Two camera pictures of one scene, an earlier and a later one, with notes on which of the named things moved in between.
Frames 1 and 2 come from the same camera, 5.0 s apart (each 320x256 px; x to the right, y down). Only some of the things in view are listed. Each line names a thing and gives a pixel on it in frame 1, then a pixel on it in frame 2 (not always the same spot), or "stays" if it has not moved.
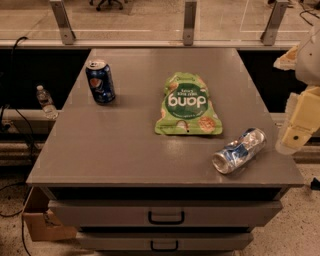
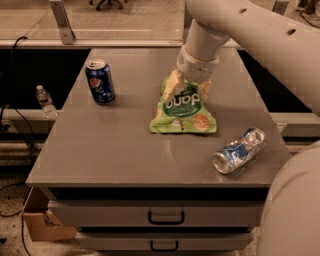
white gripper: (310, 63) -> (194, 69)
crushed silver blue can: (239, 151) stays
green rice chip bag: (186, 108) stays
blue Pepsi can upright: (100, 81) stays
